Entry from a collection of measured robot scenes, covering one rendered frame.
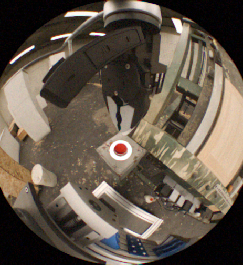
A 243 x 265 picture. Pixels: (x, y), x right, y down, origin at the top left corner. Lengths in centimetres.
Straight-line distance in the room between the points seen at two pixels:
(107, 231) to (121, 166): 16
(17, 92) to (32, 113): 66
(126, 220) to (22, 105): 250
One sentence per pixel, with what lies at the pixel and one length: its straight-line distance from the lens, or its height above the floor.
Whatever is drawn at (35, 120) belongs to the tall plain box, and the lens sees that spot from 220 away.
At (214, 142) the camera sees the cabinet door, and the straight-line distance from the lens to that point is 46.
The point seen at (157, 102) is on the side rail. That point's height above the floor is 100.
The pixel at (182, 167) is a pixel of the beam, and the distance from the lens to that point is 41.
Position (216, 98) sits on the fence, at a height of 114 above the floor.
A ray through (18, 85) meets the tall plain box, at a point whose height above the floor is 145.
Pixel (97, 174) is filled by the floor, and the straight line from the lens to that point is 121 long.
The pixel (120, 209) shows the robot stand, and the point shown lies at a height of 21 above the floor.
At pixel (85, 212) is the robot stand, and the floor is 99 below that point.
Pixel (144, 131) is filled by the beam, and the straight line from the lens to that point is 38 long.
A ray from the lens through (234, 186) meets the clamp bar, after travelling 76.
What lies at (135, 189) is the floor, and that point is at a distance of 116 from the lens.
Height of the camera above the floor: 115
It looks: 50 degrees down
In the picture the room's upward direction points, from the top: straight up
